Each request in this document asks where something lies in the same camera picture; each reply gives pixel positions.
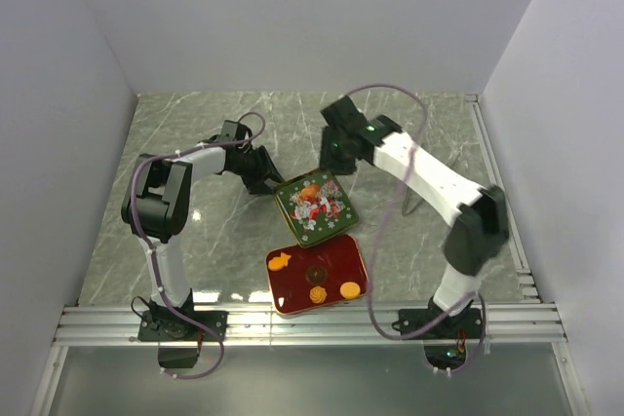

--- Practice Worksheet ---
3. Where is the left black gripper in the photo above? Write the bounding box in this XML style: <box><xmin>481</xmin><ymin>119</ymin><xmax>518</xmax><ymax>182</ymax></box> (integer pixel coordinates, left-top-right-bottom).
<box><xmin>230</xmin><ymin>146</ymin><xmax>285</xmax><ymax>195</ymax></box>

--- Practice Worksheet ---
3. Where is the gold tin lid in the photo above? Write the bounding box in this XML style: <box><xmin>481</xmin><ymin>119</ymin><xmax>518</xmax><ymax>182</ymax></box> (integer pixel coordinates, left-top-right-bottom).
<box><xmin>273</xmin><ymin>169</ymin><xmax>359</xmax><ymax>248</ymax></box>

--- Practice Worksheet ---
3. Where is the red lacquer tray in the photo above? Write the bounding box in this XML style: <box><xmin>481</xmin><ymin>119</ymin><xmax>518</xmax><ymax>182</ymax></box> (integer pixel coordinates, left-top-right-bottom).
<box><xmin>265</xmin><ymin>234</ymin><xmax>369</xmax><ymax>316</ymax></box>

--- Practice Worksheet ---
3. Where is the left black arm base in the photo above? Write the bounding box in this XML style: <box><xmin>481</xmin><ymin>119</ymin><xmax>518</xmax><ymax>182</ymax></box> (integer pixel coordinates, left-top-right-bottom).
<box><xmin>137</xmin><ymin>305</ymin><xmax>228</xmax><ymax>370</ymax></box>

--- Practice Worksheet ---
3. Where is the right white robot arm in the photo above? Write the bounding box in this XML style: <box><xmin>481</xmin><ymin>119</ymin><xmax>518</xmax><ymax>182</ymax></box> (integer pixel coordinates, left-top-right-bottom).
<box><xmin>320</xmin><ymin>96</ymin><xmax>510</xmax><ymax>337</ymax></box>

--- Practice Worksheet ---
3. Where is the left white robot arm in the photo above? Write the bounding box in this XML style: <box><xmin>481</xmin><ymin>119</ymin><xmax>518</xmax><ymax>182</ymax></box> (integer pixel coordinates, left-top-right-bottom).
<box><xmin>121</xmin><ymin>119</ymin><xmax>284</xmax><ymax>340</ymax></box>

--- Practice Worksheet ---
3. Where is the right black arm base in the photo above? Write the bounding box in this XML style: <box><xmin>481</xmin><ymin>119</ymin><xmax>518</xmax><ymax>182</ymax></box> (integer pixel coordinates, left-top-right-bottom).
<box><xmin>391</xmin><ymin>303</ymin><xmax>487</xmax><ymax>376</ymax></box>

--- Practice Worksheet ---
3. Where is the upper orange fish cookie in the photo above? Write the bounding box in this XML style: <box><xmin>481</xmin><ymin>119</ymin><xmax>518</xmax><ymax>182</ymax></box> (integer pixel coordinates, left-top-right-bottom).
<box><xmin>267</xmin><ymin>252</ymin><xmax>292</xmax><ymax>272</ymax></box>

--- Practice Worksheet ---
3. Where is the lower swirl cookie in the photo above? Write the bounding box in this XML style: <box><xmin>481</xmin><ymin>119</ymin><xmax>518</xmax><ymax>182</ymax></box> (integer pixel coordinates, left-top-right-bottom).
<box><xmin>309</xmin><ymin>285</ymin><xmax>328</xmax><ymax>304</ymax></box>

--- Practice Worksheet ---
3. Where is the lower round orange cookie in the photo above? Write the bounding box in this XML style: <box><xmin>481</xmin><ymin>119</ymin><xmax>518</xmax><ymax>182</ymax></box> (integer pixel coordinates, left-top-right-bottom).
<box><xmin>339</xmin><ymin>282</ymin><xmax>362</xmax><ymax>299</ymax></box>

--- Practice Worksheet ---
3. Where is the aluminium front rail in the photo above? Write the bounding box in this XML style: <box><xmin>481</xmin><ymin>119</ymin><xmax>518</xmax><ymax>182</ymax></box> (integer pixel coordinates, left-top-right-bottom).
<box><xmin>53</xmin><ymin>303</ymin><xmax>566</xmax><ymax>347</ymax></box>

